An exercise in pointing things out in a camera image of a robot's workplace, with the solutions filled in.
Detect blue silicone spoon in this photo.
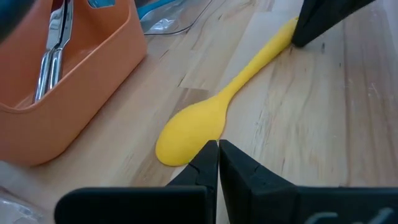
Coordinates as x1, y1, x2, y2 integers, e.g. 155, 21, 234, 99
88, 0, 178, 19

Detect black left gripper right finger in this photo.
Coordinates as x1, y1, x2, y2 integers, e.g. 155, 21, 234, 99
219, 139, 398, 224

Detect yellow silicone spoon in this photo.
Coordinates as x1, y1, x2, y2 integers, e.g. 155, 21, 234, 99
155, 17, 299, 167

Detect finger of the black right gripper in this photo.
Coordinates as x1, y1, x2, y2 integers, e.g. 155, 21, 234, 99
291, 0, 377, 48

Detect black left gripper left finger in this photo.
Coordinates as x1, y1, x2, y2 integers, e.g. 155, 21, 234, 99
55, 140, 219, 224

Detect clear plastic bin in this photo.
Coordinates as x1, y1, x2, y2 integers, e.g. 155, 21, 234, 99
136, 0, 215, 35
0, 186, 44, 224

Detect orange plastic bin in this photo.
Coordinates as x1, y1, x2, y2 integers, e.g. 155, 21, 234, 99
0, 0, 149, 167

